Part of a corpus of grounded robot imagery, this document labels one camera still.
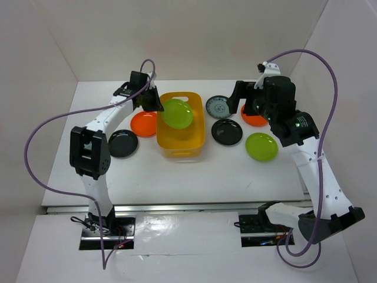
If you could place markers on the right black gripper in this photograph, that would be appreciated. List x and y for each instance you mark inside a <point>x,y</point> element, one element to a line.
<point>242,89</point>

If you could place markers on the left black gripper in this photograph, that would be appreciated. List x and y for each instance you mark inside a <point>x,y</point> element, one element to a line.
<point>156,105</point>

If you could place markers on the orange plate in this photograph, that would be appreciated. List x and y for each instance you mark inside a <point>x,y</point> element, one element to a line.
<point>144,124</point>
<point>255,121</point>

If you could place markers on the green plate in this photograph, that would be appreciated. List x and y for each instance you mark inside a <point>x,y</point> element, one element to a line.
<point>177,114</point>
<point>261,147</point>

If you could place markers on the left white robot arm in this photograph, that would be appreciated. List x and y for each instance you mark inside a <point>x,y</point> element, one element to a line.
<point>89,151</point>

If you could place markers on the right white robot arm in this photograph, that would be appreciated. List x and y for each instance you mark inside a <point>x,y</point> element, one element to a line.
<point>332,212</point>

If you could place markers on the yellow plastic bin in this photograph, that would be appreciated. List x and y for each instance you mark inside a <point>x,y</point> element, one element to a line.
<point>187,142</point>

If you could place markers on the right blue patterned plate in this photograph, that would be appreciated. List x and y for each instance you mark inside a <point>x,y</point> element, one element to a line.
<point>217,108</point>

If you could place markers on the right black plate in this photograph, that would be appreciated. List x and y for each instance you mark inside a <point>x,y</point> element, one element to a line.
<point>226,132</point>

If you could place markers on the black plate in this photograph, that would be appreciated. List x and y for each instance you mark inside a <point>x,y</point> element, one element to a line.
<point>226,132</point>
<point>122,143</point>

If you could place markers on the left black plate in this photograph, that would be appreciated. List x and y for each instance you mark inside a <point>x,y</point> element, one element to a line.
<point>122,143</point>

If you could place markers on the aluminium front rail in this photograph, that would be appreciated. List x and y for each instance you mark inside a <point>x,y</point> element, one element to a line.
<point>174,208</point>

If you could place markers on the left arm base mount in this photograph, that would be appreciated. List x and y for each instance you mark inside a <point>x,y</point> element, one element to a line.
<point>122,235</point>

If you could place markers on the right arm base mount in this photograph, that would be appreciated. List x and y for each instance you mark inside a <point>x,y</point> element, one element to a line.
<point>256,231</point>

